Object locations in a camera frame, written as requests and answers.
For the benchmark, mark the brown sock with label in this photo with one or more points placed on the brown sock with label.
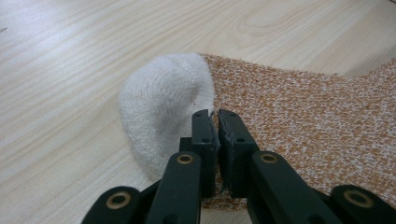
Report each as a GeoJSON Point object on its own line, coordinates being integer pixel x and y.
{"type": "Point", "coordinates": [280, 124]}

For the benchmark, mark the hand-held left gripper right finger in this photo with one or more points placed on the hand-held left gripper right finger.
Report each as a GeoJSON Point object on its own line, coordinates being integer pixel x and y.
{"type": "Point", "coordinates": [235, 146]}

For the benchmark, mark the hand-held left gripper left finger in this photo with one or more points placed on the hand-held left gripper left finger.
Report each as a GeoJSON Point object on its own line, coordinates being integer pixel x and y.
{"type": "Point", "coordinates": [204, 143]}

